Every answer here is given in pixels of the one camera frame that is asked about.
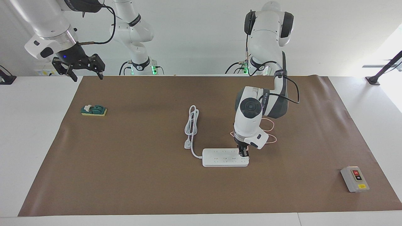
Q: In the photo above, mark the grey on-off switch box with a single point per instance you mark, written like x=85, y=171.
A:
x=355, y=180

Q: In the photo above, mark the white box with stickers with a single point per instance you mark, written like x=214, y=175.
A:
x=45, y=72

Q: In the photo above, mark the white power strip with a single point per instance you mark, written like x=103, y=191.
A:
x=220, y=158

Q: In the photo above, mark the brown table mat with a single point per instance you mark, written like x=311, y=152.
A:
x=141, y=188

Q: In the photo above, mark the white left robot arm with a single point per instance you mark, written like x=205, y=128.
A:
x=249, y=119

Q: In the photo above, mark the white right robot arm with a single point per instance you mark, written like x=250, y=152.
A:
x=47, y=22

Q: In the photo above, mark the black camera stand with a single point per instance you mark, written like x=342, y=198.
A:
x=373, y=80

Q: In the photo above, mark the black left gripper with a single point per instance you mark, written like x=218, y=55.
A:
x=242, y=147

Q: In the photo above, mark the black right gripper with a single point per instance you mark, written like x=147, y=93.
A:
x=75, y=58

